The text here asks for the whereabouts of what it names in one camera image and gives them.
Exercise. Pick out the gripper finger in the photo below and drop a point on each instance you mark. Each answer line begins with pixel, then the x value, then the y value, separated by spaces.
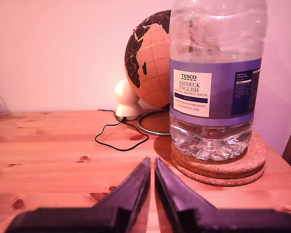
pixel 171 191
pixel 133 191

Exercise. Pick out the cork globe with dark continents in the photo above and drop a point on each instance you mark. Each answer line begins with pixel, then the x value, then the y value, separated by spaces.
pixel 150 72

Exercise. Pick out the white two-ball lamp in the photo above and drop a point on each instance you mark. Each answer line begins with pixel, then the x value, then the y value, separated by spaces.
pixel 126 97

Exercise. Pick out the clear plastic water bottle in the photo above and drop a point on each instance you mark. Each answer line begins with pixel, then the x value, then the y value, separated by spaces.
pixel 208 36

